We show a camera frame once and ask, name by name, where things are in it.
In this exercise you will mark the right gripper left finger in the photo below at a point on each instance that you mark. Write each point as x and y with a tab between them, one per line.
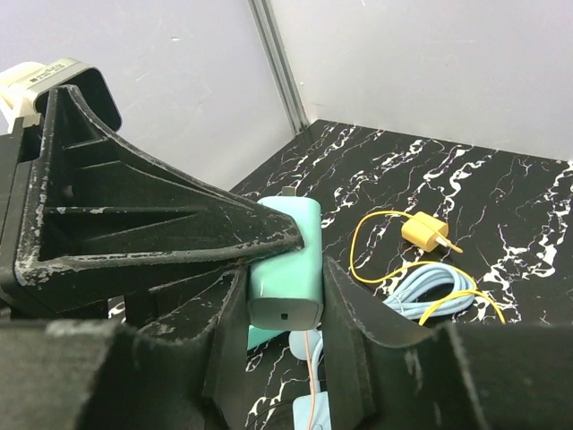
185	371

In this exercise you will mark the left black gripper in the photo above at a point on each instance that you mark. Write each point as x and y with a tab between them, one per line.
98	207

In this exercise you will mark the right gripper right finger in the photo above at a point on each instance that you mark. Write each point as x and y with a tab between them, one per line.
384	371

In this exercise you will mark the teal triangular power strip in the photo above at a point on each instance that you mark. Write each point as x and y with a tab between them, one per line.
258	336

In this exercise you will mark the light blue long power strip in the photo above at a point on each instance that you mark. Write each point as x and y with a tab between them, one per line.
301	409

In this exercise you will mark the teal small charger plug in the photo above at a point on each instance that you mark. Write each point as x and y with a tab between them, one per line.
286	292

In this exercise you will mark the yellow small charger plug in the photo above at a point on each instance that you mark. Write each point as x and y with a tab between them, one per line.
427	232

